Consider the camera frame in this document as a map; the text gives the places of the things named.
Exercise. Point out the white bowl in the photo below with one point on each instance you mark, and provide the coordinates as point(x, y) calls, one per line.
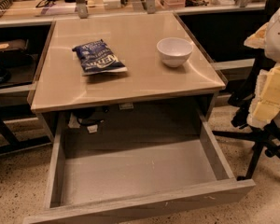
point(174, 51)

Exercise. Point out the blue chip bag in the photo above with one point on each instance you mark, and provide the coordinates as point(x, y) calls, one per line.
point(97, 58)

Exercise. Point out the black office chair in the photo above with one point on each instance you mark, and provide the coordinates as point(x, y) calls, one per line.
point(266, 140)

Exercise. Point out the dark desk frame left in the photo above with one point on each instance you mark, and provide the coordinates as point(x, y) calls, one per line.
point(23, 49)

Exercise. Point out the grey top drawer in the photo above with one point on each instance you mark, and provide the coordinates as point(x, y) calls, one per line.
point(137, 165)

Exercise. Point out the wooden cabinet with beige top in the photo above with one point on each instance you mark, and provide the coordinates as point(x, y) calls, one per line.
point(133, 38)

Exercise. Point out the long back workbench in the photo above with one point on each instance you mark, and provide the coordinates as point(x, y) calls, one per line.
point(40, 11)

